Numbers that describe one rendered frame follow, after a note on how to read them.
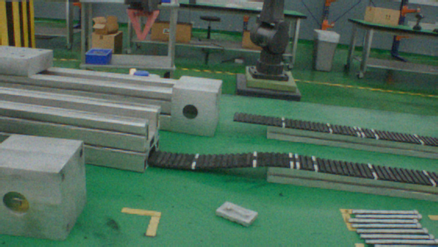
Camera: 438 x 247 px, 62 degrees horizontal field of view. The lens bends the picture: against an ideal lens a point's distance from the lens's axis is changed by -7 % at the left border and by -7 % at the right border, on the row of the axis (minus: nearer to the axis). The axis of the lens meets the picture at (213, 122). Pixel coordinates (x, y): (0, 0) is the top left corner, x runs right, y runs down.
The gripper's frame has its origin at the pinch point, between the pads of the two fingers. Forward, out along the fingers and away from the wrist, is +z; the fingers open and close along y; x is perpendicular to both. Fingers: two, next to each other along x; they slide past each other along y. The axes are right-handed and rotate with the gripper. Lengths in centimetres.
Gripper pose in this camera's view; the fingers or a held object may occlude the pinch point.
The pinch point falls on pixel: (141, 37)
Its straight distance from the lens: 95.6
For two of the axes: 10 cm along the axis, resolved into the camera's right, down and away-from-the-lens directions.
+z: -0.9, 9.3, 3.4
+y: -1.2, 3.3, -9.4
